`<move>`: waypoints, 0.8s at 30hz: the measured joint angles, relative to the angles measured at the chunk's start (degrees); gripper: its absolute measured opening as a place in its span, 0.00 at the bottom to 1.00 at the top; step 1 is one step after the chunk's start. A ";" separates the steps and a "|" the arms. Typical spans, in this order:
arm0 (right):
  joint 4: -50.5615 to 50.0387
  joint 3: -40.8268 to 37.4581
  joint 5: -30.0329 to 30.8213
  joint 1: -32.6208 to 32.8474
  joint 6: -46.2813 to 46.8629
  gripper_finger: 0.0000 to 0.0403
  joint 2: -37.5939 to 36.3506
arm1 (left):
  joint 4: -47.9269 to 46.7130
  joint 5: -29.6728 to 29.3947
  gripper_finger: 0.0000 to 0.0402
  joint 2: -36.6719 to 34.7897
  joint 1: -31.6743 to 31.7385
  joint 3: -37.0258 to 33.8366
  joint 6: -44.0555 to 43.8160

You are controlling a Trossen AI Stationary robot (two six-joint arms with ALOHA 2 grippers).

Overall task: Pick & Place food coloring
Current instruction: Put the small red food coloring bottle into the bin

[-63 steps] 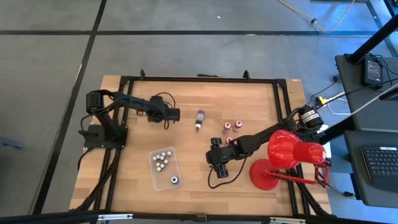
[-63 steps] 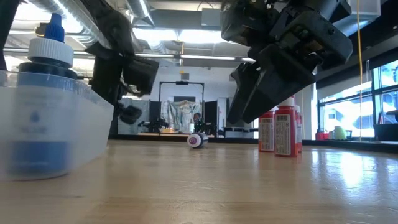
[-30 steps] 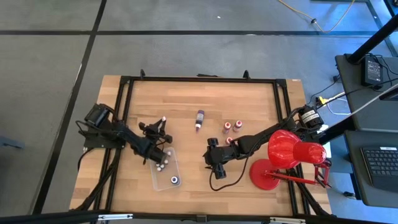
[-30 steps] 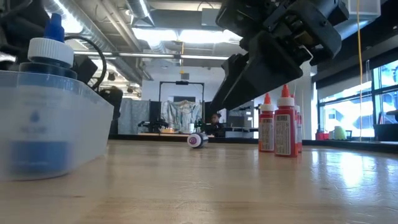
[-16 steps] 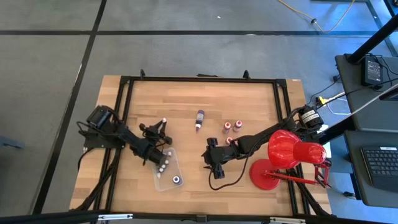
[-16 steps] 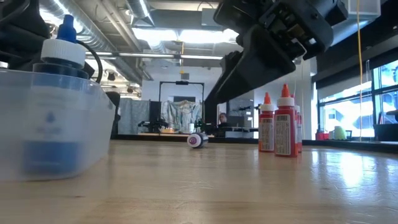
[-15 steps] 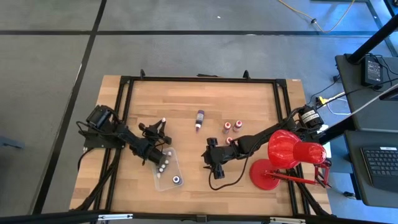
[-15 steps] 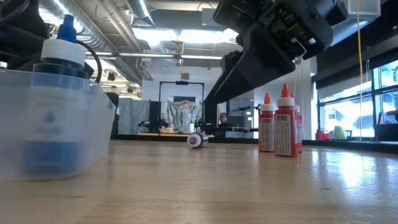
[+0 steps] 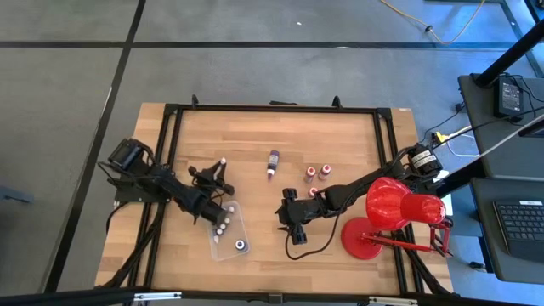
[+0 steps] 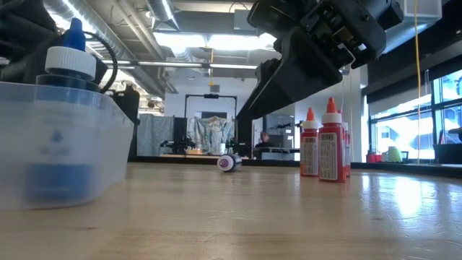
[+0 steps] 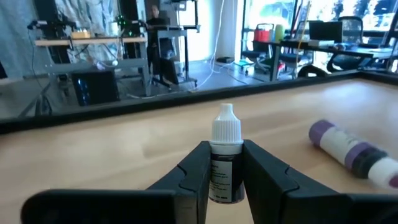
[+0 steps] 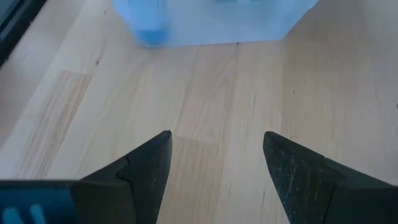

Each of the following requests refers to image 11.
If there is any person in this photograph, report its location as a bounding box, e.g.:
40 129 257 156
145 4 171 75

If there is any black monitor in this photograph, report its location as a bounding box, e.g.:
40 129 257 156
308 20 343 43

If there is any yellow-green bottle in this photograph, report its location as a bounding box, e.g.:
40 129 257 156
273 24 285 44

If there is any grey standing desk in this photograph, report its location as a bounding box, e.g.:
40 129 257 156
149 24 201 90

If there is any small white-capped dropper bottle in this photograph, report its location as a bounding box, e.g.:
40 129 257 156
207 103 245 205

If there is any black office chair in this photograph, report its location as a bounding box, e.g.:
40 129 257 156
325 15 376 73

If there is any black computer tower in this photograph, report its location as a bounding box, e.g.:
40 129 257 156
70 70 121 107

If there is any violet food coloring bottle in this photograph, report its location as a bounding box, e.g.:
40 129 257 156
308 119 398 190

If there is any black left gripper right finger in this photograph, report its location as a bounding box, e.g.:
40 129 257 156
244 139 398 224

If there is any black aluminium table frame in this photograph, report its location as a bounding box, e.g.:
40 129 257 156
0 68 398 135

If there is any red bag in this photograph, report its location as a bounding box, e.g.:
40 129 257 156
253 23 272 44

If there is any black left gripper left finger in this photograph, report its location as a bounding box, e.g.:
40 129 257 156
21 141 212 224

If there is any wooden top workbench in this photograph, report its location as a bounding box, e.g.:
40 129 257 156
33 35 153 97

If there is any long black desk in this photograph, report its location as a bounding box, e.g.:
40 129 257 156
248 39 398 82

